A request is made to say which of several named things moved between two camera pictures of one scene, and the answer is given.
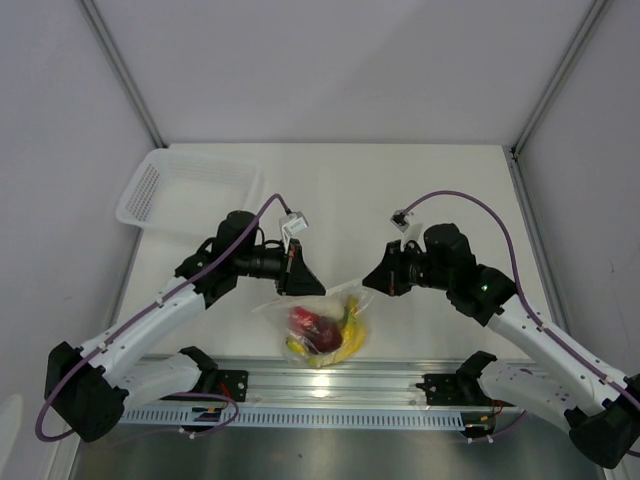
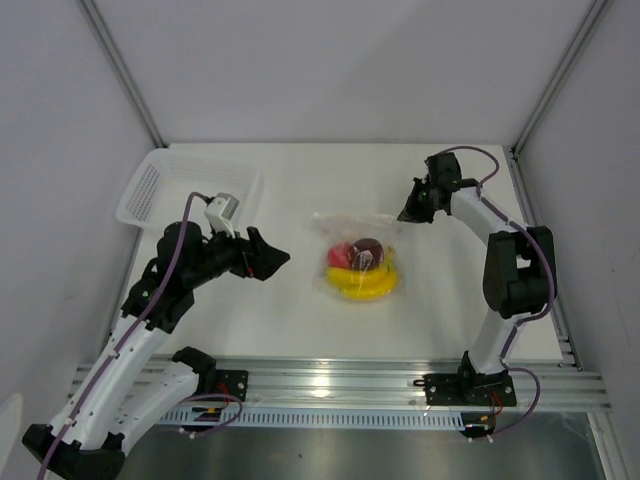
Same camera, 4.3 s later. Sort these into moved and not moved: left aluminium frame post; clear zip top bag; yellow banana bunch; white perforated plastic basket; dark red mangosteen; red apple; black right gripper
Moved: red apple; black right gripper; yellow banana bunch; clear zip top bag; dark red mangosteen
Not moved: left aluminium frame post; white perforated plastic basket
